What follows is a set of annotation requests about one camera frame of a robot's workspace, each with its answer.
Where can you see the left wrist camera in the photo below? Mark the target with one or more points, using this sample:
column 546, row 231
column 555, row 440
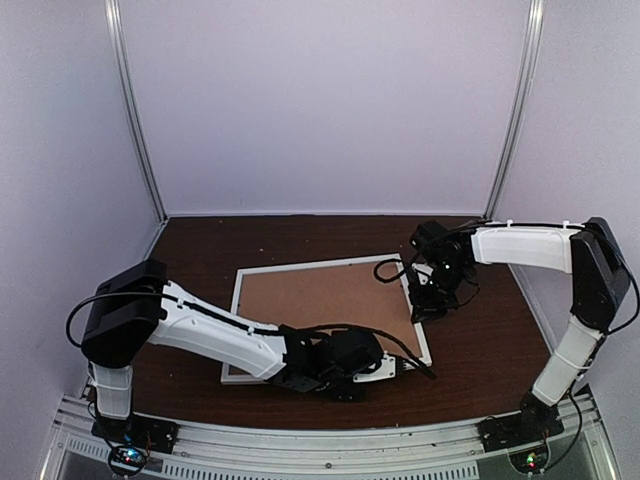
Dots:
column 357, row 356

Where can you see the aluminium front rail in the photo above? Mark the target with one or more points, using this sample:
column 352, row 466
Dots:
column 452, row 450

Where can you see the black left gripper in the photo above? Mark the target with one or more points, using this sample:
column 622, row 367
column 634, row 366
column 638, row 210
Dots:
column 358, row 394

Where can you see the brown cardboard backing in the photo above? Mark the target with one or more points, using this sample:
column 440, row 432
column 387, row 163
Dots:
column 325, row 300

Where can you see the left aluminium corner post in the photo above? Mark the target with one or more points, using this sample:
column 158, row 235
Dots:
column 116, row 33

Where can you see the white picture frame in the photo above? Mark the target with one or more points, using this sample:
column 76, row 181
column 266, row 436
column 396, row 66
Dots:
column 240, row 280

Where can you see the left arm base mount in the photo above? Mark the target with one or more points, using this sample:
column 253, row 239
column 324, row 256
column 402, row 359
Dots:
column 131, row 442

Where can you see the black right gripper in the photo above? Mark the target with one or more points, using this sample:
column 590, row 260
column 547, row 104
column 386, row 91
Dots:
column 425, row 309

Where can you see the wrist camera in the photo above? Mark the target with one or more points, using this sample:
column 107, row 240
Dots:
column 425, row 234
column 357, row 356

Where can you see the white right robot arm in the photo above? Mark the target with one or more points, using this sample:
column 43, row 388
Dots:
column 574, row 276

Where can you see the aluminium corner post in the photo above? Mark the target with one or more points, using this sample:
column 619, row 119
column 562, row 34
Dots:
column 525, row 79
column 116, row 33

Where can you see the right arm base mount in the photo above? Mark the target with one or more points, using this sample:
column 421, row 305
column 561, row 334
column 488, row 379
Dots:
column 525, row 433

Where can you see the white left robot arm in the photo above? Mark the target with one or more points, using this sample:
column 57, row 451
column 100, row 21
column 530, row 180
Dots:
column 142, row 306

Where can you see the right aluminium corner post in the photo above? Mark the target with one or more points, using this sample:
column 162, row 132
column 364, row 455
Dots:
column 525, row 79

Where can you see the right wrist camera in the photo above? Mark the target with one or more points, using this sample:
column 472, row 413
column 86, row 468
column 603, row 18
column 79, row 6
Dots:
column 425, row 234

